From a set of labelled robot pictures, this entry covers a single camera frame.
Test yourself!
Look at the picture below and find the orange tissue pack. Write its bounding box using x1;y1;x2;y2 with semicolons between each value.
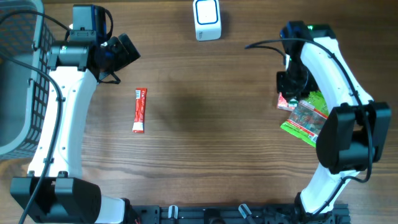
277;93;298;111

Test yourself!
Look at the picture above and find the green snack bag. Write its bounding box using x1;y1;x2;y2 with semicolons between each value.
280;91;329;147

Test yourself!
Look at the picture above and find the red white box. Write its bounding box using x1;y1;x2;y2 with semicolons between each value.
132;88;147;133

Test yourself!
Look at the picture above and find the green white box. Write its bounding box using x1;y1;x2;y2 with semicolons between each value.
288;98;299;107

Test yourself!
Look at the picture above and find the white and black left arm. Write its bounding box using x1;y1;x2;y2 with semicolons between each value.
10;4;140;223

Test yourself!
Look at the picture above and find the white barcode scanner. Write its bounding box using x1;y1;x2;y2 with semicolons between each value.
192;0;221;41

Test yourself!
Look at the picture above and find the dark grey plastic basket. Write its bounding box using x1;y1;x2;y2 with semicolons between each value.
1;0;54;160

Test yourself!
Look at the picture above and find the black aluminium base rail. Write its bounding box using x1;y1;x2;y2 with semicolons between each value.
124;203;352;224

